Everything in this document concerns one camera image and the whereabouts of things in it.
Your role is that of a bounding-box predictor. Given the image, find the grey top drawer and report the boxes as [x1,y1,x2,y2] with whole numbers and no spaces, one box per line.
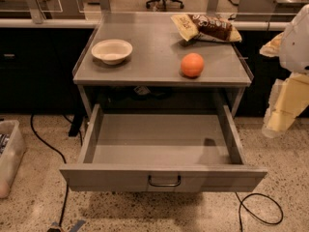
[60,105,267,192]

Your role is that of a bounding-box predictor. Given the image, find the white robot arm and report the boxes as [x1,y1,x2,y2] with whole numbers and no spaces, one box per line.
[260,5,309,138]

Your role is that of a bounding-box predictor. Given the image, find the grey metal drawer cabinet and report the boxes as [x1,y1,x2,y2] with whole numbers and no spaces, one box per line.
[73,13,252,114]

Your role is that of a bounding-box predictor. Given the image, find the orange fruit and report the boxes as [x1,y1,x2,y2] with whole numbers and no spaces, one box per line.
[181,53,205,77]

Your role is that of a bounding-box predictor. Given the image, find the white bowl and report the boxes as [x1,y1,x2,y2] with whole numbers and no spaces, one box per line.
[91,40,132,65]

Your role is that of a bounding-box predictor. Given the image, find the brown yellow chip bag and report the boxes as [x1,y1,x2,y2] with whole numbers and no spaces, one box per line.
[171,14,242,43]

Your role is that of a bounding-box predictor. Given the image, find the blue tape on floor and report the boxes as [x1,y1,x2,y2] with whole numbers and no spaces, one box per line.
[46,218,87,232]

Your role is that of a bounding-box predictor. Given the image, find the clear plastic storage bin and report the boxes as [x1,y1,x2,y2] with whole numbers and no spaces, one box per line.
[0,120,26,198]

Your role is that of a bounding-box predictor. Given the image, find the black cable left floor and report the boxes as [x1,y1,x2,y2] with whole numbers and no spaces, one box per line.
[29,113,70,229]

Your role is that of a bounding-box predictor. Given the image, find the black cable floor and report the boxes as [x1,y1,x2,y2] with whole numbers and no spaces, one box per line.
[29,113,70,229]
[235,191,285,232]

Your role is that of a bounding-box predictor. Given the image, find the black cable right floor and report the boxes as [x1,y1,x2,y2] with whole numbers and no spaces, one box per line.
[235,191,285,232]

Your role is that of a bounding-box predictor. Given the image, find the white horizontal rail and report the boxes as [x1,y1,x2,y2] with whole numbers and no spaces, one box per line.
[0,18,288,31]

